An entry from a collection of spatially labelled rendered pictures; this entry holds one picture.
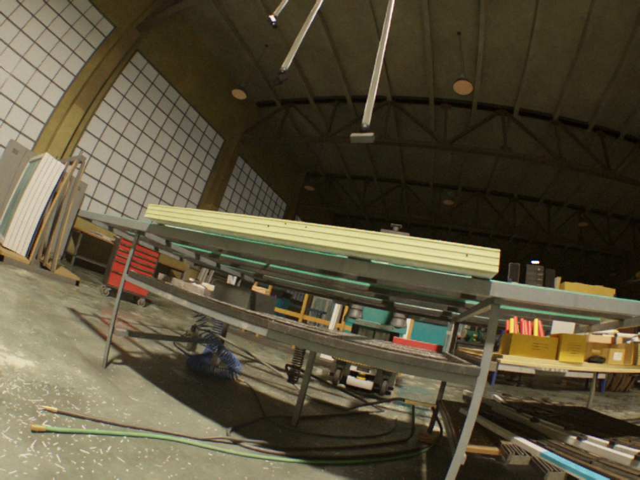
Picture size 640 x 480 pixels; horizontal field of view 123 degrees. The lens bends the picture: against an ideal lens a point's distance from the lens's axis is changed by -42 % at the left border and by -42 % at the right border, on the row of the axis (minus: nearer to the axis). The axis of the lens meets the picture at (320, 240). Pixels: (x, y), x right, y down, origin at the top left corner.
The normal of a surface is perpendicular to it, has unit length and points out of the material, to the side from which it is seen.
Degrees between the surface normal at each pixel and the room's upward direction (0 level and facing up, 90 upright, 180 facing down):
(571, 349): 90
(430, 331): 90
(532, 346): 90
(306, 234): 90
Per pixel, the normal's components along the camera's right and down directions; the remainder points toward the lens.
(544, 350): -0.30, -0.32
